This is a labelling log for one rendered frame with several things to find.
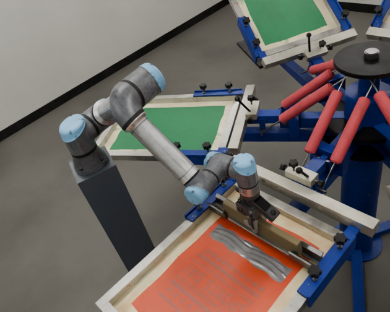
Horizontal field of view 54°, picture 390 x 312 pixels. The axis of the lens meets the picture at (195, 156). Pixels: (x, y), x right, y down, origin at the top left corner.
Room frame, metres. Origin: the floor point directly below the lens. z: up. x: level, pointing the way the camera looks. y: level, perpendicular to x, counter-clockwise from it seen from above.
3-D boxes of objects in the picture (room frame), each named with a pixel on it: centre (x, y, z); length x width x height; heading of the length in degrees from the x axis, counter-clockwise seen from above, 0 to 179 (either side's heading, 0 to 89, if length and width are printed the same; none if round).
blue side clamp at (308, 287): (0.72, -0.34, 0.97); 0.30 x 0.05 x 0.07; 125
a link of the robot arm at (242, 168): (0.96, -0.15, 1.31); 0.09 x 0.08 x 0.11; 44
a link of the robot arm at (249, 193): (0.95, -0.15, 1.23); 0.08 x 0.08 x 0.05
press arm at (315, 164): (1.13, -0.45, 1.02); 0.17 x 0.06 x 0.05; 125
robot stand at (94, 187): (1.39, 0.46, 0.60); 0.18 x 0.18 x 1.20; 17
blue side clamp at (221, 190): (1.18, -0.02, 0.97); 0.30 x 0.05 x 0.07; 125
